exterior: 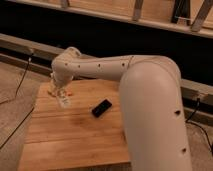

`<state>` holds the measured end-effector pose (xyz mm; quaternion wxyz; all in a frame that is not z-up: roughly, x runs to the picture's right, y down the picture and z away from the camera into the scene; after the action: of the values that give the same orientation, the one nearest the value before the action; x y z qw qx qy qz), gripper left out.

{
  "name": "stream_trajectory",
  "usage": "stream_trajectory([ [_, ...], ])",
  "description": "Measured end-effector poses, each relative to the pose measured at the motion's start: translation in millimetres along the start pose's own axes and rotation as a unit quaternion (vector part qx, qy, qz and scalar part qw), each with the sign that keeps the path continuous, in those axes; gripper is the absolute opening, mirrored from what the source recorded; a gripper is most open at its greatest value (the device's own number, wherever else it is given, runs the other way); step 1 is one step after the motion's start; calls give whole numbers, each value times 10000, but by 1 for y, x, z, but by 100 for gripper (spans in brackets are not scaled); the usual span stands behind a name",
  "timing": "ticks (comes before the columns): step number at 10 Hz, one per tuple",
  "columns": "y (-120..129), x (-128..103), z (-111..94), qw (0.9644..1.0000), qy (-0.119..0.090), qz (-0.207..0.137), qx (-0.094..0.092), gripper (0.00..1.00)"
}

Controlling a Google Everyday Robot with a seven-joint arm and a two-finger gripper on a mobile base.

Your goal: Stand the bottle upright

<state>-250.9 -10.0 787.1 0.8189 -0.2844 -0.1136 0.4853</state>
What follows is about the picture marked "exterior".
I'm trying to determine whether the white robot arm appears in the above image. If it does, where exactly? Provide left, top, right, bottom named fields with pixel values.
left=51, top=47, right=192, bottom=171

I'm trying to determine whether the black cable left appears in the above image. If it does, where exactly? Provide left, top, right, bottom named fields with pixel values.
left=0, top=49, right=36, bottom=150

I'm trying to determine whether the black cable right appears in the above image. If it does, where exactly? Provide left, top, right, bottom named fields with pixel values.
left=184, top=97, right=213, bottom=156

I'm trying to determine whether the grey metal rail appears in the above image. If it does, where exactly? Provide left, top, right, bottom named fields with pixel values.
left=0, top=33, right=213, bottom=107

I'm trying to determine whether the black rectangular block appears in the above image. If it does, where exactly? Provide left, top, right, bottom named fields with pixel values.
left=92, top=99, right=112, bottom=118

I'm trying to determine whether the black cable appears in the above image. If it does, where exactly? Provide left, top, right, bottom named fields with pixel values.
left=0, top=49, right=36, bottom=150
left=184, top=97, right=213, bottom=156

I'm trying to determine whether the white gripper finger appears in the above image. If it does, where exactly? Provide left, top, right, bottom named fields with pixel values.
left=65, top=90, right=73, bottom=97
left=48, top=83, right=57, bottom=97

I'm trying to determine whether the wooden board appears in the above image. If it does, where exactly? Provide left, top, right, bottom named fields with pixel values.
left=18, top=80, right=129, bottom=171

